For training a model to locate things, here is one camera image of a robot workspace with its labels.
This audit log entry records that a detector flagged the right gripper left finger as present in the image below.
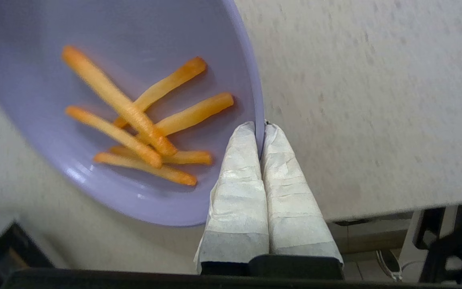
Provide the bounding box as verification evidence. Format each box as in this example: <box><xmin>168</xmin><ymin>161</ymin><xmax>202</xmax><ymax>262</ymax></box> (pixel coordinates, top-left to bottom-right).
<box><xmin>193</xmin><ymin>121</ymin><xmax>270</xmax><ymax>275</ymax></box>

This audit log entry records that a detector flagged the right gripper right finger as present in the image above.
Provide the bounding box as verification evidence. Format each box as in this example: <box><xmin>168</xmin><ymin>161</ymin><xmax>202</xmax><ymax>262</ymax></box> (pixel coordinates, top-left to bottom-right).
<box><xmin>260</xmin><ymin>123</ymin><xmax>344</xmax><ymax>265</ymax></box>

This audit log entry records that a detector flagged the purple plate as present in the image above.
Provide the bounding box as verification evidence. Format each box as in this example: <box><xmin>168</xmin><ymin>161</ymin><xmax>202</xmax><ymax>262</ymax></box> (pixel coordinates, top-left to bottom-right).
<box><xmin>0</xmin><ymin>0</ymin><xmax>264</xmax><ymax>228</ymax></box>

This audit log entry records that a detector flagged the dark glass microwave door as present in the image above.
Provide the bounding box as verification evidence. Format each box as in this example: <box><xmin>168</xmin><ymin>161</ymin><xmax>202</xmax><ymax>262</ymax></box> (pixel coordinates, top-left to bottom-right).
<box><xmin>0</xmin><ymin>222</ymin><xmax>55</xmax><ymax>281</ymax></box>

